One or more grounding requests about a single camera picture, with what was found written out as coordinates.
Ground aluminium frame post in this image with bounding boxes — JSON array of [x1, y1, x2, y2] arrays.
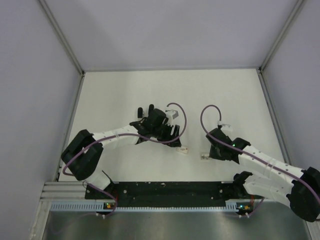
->
[[258, 0, 307, 73], [37, 0, 86, 76]]

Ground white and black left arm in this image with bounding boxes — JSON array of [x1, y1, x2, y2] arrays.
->
[[61, 104, 182, 199]]

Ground aluminium frame rail front left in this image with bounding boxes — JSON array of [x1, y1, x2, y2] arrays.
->
[[39, 181, 95, 201]]

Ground aluminium frame post left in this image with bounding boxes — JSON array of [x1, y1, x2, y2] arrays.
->
[[37, 0, 86, 76]]

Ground grey and black stapler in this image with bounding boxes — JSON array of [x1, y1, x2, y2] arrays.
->
[[137, 107, 145, 121]]

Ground light blue slotted cable duct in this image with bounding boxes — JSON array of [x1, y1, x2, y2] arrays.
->
[[50, 201, 239, 213]]

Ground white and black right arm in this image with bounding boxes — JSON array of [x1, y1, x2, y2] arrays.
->
[[206, 127, 320, 223]]

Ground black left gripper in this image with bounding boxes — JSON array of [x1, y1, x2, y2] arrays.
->
[[151, 120, 181, 148]]

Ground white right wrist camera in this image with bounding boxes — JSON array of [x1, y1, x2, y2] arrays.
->
[[217, 120, 233, 132]]

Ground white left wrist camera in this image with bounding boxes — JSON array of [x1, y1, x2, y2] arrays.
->
[[165, 109, 179, 121]]

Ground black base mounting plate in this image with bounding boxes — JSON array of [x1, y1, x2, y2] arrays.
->
[[84, 181, 253, 208]]

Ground aluminium frame post right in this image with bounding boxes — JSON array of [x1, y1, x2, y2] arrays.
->
[[258, 0, 307, 73]]

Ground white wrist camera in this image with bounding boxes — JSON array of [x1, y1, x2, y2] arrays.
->
[[165, 109, 179, 121], [217, 120, 233, 132]]

